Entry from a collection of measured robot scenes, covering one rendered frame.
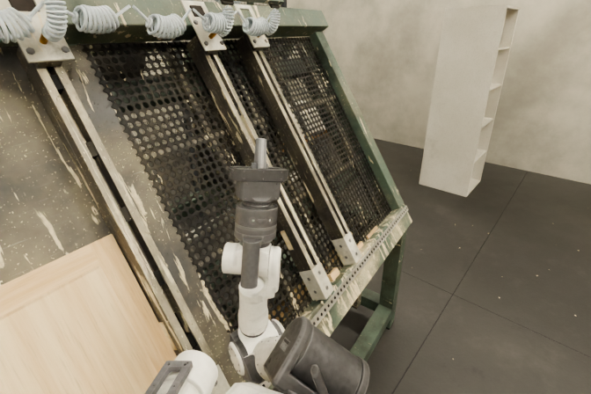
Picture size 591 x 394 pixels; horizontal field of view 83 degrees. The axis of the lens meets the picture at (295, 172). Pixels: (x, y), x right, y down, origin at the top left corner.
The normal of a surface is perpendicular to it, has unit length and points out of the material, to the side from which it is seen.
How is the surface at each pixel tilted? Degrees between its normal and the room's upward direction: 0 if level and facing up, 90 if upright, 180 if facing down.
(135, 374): 58
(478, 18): 90
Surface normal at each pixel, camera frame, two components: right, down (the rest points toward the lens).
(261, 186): 0.38, 0.15
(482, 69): -0.66, 0.30
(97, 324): 0.69, -0.30
